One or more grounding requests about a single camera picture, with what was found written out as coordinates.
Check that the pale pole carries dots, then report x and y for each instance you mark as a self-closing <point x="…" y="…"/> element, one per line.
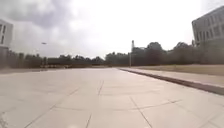
<point x="131" y="55"/>

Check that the row of dark trees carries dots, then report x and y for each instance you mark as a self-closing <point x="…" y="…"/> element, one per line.
<point x="153" y="53"/>

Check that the large grey building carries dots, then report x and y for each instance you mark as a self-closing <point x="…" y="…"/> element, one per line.
<point x="210" y="28"/>

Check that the reddish brick strip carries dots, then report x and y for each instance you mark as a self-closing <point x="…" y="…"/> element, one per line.
<point x="200" y="77"/>

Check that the white building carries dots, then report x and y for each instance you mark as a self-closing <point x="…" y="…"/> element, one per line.
<point x="6" y="33"/>

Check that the street lamp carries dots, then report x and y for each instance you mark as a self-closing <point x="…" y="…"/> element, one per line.
<point x="43" y="43"/>

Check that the dry grass field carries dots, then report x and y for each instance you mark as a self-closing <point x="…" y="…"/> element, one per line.
<point x="200" y="69"/>

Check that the pale concrete slab plaza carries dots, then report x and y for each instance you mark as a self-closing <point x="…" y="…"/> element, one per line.
<point x="100" y="100"/>

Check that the grey stone kerb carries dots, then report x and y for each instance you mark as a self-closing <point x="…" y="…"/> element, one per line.
<point x="186" y="83"/>

